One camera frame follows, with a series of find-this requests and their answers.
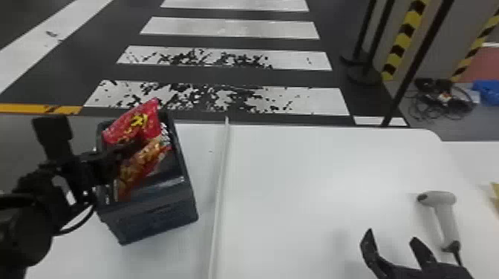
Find hand scanner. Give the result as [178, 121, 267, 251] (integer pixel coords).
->
[416, 190, 463, 266]

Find black cable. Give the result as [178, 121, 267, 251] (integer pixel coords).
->
[53, 203, 97, 237]

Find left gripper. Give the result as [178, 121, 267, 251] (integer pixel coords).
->
[62, 142, 137, 206]

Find yellow black striped post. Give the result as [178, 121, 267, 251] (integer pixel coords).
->
[381, 0, 431, 82]
[449, 7, 499, 83]

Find black floor cables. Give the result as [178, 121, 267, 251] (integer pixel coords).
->
[405, 77, 476, 122]

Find red snack packet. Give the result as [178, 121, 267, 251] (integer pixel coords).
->
[101, 97, 163, 148]
[116, 132, 173, 202]

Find blue box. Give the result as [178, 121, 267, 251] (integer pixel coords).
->
[472, 79, 499, 106]

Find blue basket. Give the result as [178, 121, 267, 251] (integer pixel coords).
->
[93, 110, 199, 246]

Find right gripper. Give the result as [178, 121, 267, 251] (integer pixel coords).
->
[359, 228, 475, 279]

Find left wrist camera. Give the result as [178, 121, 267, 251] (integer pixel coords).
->
[31, 115, 74, 163]

